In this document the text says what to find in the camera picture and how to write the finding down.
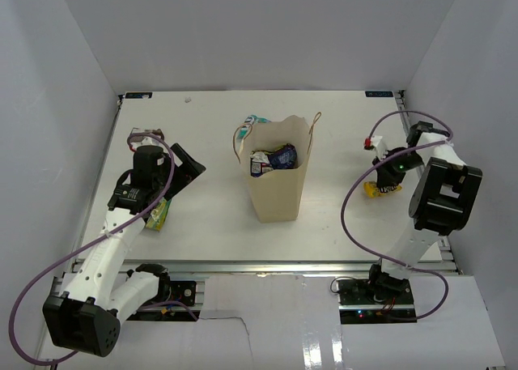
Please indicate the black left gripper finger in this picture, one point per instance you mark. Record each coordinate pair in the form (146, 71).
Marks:
(182, 177)
(181, 156)

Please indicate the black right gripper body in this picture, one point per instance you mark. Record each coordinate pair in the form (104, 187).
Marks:
(395, 167)

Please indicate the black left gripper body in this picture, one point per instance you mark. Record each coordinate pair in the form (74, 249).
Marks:
(160, 181)

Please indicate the yellow M&M's packet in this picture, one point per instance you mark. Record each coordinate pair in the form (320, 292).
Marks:
(373, 191)

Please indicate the yellow green snack packet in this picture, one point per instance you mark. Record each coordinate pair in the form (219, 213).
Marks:
(158, 216)

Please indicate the teal Fox's candy bag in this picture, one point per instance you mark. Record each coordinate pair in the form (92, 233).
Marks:
(248, 124)

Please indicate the beige paper bag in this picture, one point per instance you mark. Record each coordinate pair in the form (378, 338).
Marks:
(276, 195)

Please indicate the dark blue purple snack bag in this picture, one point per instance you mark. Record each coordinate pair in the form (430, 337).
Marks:
(283, 158)

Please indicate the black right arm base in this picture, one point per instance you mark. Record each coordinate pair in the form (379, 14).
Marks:
(377, 289)

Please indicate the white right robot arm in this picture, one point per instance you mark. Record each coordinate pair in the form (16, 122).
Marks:
(440, 204)

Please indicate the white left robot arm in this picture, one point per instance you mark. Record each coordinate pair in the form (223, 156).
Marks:
(88, 314)

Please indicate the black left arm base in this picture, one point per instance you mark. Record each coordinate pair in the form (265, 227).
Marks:
(178, 293)

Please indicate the blue left corner label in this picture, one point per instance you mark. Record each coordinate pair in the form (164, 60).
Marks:
(138, 95)

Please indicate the blue table corner label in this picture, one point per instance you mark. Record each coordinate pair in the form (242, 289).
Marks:
(379, 94)

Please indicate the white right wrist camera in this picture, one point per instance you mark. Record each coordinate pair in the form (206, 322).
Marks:
(377, 144)

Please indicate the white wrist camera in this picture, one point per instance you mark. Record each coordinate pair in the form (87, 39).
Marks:
(377, 144)
(147, 141)

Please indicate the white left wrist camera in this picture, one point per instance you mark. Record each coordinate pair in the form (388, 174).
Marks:
(147, 141)

